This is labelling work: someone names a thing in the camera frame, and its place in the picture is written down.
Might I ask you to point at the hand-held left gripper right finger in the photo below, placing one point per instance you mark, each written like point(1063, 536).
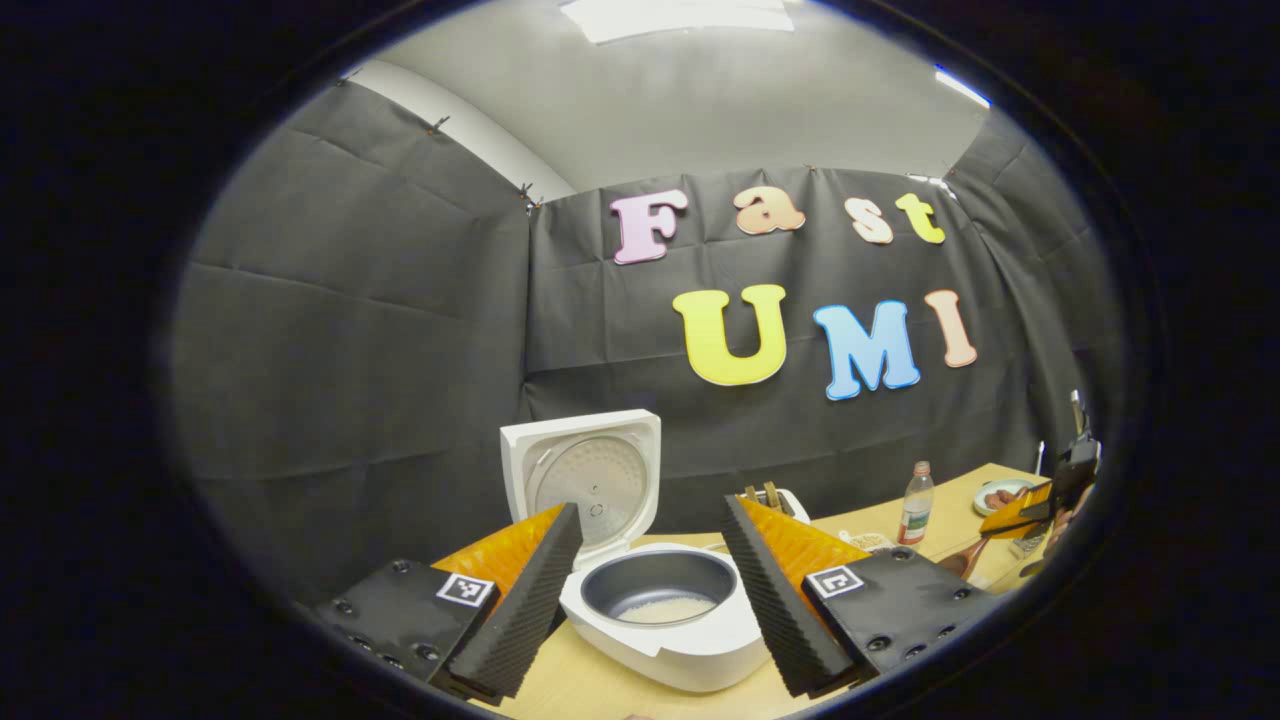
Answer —
point(778, 610)

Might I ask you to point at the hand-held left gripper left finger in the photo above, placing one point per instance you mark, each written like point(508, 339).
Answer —
point(525, 615)

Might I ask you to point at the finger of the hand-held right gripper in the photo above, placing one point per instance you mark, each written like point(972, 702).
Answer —
point(1020, 512)

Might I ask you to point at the white rice cooker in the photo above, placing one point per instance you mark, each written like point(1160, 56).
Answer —
point(690, 655)

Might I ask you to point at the white rice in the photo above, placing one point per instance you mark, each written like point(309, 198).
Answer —
point(665, 610)

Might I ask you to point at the pale green plate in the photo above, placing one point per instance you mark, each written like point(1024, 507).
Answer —
point(1015, 487)

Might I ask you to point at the brown sausage piece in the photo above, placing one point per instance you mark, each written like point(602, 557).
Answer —
point(998, 498)

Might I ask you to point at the clear plastic bottle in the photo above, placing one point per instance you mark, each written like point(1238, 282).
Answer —
point(915, 510)

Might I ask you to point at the white toaster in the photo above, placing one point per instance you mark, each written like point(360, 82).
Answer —
point(795, 505)

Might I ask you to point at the black backdrop cloth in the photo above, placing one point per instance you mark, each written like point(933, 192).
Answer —
point(370, 350)

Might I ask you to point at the large ceiling light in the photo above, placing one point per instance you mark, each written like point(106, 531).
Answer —
point(680, 15)

